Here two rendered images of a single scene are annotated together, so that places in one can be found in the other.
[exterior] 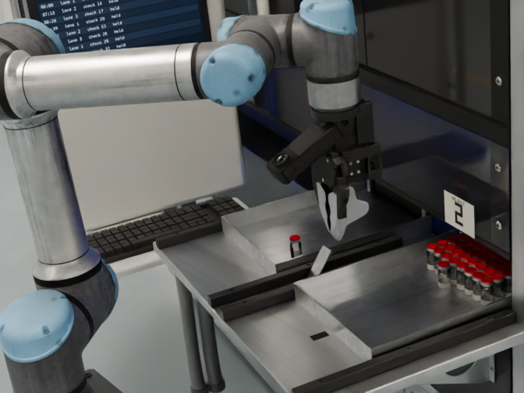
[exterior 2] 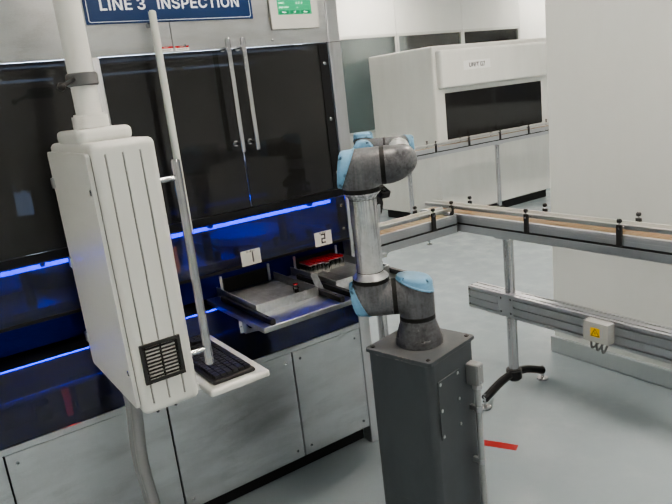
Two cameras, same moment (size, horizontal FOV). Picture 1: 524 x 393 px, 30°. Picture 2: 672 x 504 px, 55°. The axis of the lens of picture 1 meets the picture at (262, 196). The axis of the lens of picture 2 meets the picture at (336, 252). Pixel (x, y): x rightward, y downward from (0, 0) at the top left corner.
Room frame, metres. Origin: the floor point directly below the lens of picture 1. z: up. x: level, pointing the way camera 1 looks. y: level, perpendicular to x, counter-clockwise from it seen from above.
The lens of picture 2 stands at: (1.94, 2.24, 1.61)
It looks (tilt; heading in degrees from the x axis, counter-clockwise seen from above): 14 degrees down; 259
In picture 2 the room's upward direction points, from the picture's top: 7 degrees counter-clockwise
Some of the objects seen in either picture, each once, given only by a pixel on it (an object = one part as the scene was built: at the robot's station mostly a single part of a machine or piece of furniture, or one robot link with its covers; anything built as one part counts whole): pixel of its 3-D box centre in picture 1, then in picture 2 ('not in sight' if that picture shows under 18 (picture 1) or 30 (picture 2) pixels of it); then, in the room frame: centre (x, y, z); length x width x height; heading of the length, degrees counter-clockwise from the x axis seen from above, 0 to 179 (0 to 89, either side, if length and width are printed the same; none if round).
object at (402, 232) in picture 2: not in sight; (397, 229); (1.06, -0.69, 0.92); 0.69 x 0.16 x 0.16; 22
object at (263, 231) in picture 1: (323, 224); (266, 291); (1.78, -0.12, 0.90); 0.34 x 0.26 x 0.04; 112
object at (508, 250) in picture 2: not in sight; (511, 309); (0.56, -0.55, 0.46); 0.09 x 0.09 x 0.77; 22
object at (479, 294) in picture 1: (458, 273); (326, 264); (1.50, -0.33, 0.90); 0.18 x 0.02 x 0.05; 23
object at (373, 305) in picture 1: (416, 292); (338, 269); (1.46, -0.24, 0.90); 0.34 x 0.26 x 0.04; 113
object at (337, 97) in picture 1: (333, 90); not in sight; (1.34, -0.12, 1.31); 0.08 x 0.08 x 0.05
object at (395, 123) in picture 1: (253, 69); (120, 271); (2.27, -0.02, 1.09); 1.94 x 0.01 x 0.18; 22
